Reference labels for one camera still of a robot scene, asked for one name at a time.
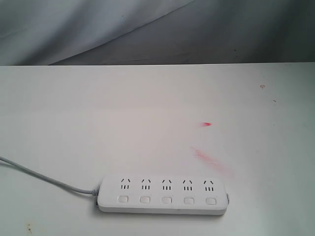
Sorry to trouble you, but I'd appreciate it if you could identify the white five-outlet power strip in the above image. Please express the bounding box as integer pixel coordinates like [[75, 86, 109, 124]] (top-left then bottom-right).
[[97, 174, 229, 216]]

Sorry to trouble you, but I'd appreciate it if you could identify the gray cable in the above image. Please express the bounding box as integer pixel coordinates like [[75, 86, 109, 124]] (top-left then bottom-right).
[[0, 156, 101, 195]]

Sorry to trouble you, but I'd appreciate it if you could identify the grey backdrop cloth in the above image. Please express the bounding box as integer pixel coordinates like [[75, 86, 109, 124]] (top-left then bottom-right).
[[0, 0, 315, 65]]

